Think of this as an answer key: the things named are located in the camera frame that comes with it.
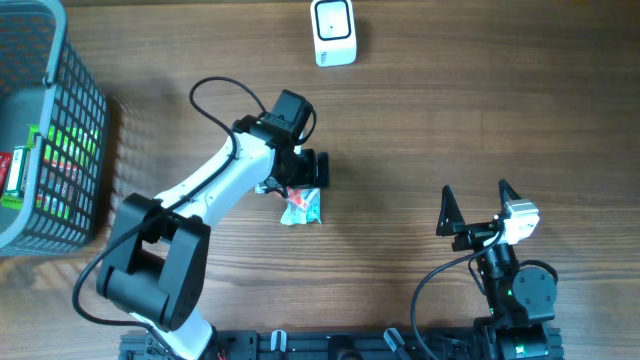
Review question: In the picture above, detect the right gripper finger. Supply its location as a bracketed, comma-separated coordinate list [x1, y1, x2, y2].
[498, 179, 522, 213]
[436, 185, 465, 237]

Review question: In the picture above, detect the teal tissue packet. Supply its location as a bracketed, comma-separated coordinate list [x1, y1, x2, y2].
[280, 188, 322, 226]

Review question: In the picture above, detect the green white medicine box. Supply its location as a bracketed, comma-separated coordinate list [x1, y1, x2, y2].
[6, 146, 30, 198]

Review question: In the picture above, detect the green snack bag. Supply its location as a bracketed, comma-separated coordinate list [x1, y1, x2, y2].
[1, 124, 39, 210]

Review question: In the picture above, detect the small orange white box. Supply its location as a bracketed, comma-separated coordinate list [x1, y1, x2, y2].
[288, 188, 313, 209]

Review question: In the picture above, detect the red sachet stick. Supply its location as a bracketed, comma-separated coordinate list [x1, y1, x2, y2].
[0, 152, 12, 192]

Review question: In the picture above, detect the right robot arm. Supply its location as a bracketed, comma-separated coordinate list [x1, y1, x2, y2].
[436, 179, 564, 359]

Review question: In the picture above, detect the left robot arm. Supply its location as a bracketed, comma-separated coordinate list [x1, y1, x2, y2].
[96, 90, 328, 359]

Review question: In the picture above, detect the white barcode scanner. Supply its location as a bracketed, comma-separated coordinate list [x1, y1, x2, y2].
[310, 0, 357, 67]

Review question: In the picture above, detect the grey plastic mesh basket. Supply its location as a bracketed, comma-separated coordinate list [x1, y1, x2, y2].
[1, 1, 109, 256]

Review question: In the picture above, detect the right black camera cable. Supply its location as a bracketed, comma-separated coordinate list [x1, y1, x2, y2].
[410, 230, 504, 360]

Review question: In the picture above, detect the black camera cable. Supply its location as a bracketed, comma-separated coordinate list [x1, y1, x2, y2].
[71, 76, 269, 332]
[410, 230, 504, 360]

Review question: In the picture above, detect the left black camera cable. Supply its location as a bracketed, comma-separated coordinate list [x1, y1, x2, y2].
[71, 76, 269, 332]

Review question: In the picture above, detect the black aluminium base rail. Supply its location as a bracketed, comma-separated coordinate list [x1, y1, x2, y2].
[117, 327, 565, 360]

